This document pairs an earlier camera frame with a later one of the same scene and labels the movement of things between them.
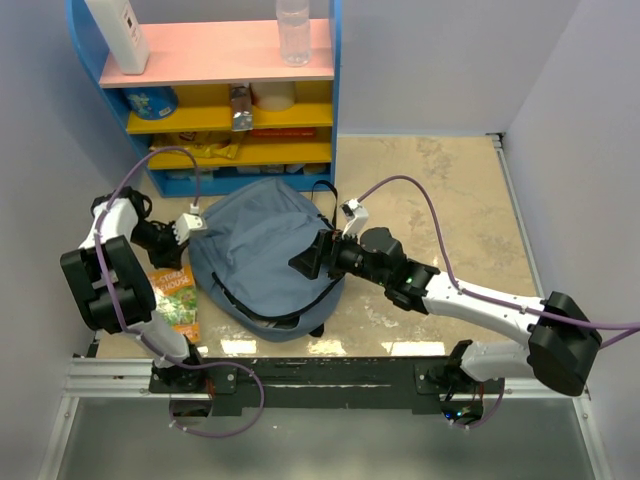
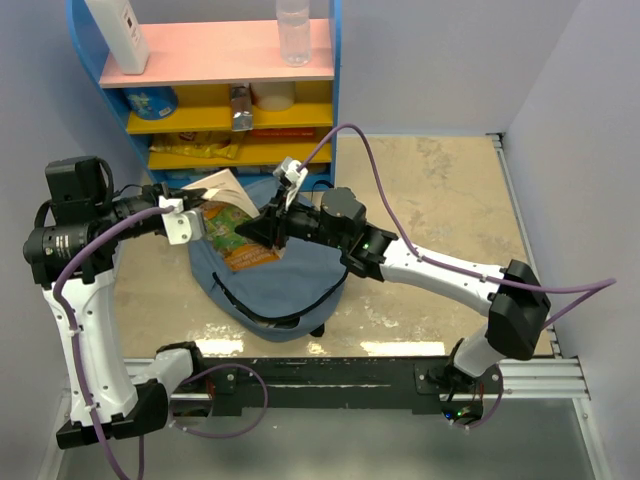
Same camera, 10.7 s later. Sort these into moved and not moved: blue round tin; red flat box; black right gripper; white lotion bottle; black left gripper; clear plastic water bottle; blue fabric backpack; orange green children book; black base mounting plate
Moved: black right gripper; orange green children book; black left gripper
Not moved: blue round tin; red flat box; black base mounting plate; clear plastic water bottle; white lotion bottle; blue fabric backpack
